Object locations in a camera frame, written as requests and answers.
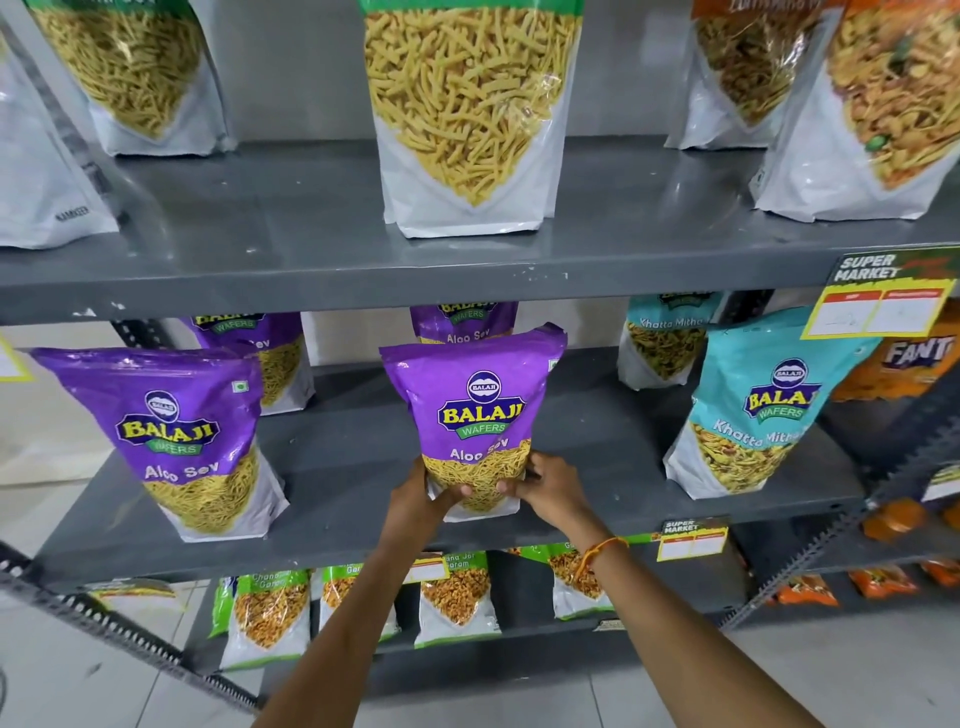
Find white bag of mixed snack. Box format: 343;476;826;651
664;0;828;152
749;0;960;224

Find flat white snack packet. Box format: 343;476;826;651
88;577;179;614

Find purple snack bag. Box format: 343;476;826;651
187;312;317;417
409;300;520;347
29;345;291;543
378;323;569;525

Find person's left forearm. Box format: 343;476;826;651
251;517;451;728

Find orange snack bag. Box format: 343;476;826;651
831;298;960;404

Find plain white snack bag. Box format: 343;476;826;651
0;33;123;251

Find person's right hand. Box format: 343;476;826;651
495;450;599;536

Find teal snack bag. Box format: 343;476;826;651
663;306;884;502
616;293;726;392

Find grey metal shelf rack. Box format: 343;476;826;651
0;0;960;702

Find orange thread wrist band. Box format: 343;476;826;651
573;535;630;584

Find white bag of yellow sticks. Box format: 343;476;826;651
357;0;585;240
28;0;238;158

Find person's left hand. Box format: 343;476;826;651
385;457;474;543

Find green white lentil snack bag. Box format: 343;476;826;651
208;568;313;672
523;540;618;622
312;563;403;645
413;550;503;651

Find person's right forearm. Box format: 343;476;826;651
525;511;826;728

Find grey slotted angle rack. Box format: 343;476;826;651
0;540;261;715

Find small yellow price tag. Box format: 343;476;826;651
403;552;450;585
921;463;960;504
0;336;33;384
656;518;731;564

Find large yellow price tag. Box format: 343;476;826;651
800;246;960;341

